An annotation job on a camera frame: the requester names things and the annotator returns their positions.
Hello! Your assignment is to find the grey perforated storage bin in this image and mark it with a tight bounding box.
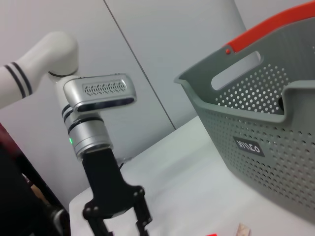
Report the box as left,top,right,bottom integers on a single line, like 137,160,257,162
173,17,315,222

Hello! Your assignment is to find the orange bin carry handle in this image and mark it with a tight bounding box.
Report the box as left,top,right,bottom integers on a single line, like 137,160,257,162
223,1,315,55

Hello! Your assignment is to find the white oblong brick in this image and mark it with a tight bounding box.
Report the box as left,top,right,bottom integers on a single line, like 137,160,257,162
236,222,251,236

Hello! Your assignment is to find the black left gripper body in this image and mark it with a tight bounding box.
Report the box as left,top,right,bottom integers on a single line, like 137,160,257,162
82,147,143,218

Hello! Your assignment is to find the black cable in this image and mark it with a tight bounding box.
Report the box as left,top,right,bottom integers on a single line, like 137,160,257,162
117,157,135,170

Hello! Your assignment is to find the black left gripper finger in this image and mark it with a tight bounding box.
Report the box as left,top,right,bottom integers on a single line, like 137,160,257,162
131,188,154,236
83,200,112,236

